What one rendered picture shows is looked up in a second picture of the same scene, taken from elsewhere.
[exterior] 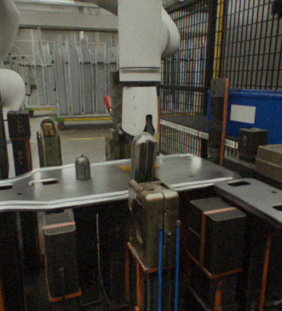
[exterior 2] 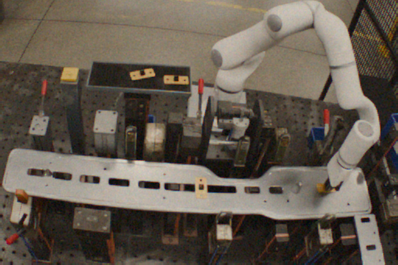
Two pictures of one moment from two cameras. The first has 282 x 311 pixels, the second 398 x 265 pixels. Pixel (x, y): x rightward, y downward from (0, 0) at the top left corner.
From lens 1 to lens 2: 1.05 m
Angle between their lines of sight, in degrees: 33
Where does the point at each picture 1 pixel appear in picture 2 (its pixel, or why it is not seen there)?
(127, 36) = (350, 149)
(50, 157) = (279, 156)
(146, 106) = (343, 178)
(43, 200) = (277, 213)
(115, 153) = (317, 158)
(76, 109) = not seen: outside the picture
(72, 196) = (289, 213)
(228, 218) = (348, 244)
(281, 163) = (387, 217)
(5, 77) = not seen: hidden behind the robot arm
